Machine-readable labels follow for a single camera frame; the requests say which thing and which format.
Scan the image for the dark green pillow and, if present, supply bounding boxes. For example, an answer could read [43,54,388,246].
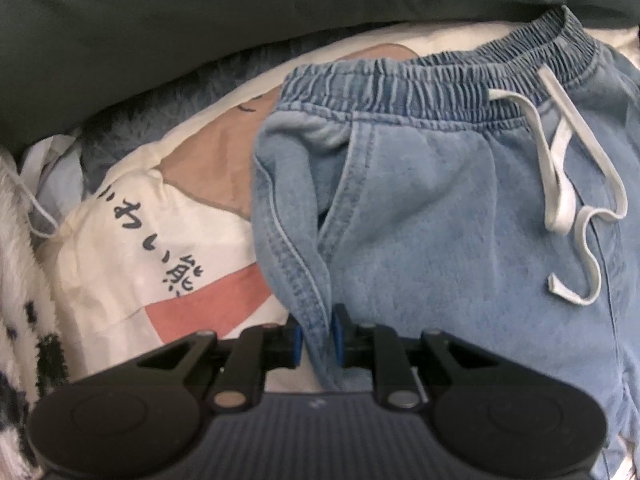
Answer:
[0,0,640,161]

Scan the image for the light blue denim pants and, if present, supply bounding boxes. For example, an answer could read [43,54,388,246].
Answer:
[250,5,640,480]

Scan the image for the fluffy blue grey blanket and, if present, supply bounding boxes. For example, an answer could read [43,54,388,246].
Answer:
[75,40,311,201]

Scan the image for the cream bear print bed sheet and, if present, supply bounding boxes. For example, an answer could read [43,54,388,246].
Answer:
[20,22,640,396]

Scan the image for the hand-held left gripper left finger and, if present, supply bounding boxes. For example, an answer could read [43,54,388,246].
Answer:
[135,314,303,410]

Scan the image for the black and white fuzzy blanket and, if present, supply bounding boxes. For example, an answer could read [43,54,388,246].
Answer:
[0,145,71,480]

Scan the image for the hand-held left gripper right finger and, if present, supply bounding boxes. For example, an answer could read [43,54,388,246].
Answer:
[331,304,502,410]

